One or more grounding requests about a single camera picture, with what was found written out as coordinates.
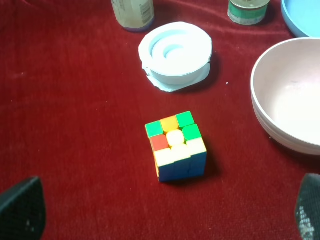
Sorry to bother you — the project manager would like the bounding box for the white round plastic container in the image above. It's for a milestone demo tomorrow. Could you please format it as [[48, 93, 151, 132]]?
[[138, 21, 213, 93]]

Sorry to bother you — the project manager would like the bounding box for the blue plate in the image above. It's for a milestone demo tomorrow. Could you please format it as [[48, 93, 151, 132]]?
[[280, 0, 320, 38]]

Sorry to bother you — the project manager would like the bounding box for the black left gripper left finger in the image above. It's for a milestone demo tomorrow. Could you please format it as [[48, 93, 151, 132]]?
[[0, 176, 46, 240]]

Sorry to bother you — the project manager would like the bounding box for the multicolour puzzle cube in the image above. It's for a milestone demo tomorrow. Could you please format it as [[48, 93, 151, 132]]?
[[145, 111, 207, 183]]

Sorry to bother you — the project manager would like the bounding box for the small tin can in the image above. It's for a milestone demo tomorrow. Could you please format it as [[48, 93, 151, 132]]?
[[227, 0, 270, 26]]

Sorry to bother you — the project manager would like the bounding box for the pink bowl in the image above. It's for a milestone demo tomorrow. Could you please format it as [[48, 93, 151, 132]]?
[[250, 37, 320, 156]]

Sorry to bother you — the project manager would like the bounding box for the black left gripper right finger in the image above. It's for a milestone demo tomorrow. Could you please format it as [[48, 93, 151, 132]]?
[[295, 173, 320, 240]]

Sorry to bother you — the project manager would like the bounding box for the purple-capped paper roll pack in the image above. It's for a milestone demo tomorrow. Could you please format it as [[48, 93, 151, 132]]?
[[111, 0, 155, 32]]

